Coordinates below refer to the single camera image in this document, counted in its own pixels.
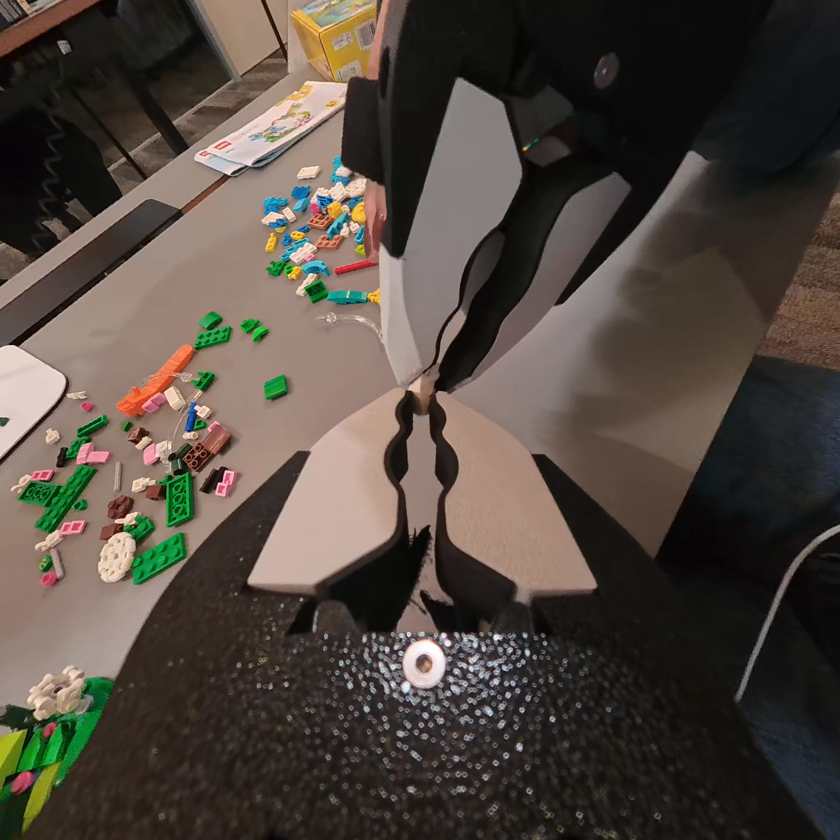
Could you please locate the transparent curved lego piece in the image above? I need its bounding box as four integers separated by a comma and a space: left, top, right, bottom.
316, 312, 388, 349

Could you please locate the black bag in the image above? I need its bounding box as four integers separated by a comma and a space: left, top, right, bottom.
0, 108, 126, 260

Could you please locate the yellow lego box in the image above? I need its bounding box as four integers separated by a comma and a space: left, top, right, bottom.
290, 0, 380, 83

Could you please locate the wooden desk with black legs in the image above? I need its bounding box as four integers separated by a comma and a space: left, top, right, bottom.
0, 0, 290, 178

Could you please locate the colourful lego piece pile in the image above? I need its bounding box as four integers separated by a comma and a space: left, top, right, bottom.
262, 156, 388, 306

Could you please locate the white rounded tray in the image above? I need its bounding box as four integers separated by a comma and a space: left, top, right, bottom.
0, 346, 68, 462

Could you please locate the green lego garden build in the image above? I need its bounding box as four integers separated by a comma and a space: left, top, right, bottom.
0, 666, 116, 828

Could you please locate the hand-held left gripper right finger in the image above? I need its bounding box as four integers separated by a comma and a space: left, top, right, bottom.
428, 395, 598, 603

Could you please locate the lego instruction booklet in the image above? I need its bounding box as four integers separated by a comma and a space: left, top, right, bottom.
195, 80, 347, 177

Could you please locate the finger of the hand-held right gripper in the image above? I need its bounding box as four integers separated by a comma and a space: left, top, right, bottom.
379, 77, 527, 389
434, 172, 632, 396

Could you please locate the person's right hand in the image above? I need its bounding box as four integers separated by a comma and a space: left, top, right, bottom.
363, 180, 389, 262

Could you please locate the green and brown lego pile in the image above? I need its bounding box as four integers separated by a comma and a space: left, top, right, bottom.
10, 367, 234, 588

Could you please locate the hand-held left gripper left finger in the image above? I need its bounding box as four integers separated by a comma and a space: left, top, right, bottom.
247, 388, 424, 602

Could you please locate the white cable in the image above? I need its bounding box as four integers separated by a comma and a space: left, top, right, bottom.
735, 524, 840, 703

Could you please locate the orange lego piece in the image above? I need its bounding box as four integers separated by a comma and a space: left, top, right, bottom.
117, 344, 196, 417

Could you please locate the dark blue upholstered chair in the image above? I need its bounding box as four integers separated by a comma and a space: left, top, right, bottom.
656, 354, 840, 840

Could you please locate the white round lego plate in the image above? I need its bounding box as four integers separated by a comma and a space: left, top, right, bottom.
97, 532, 137, 584

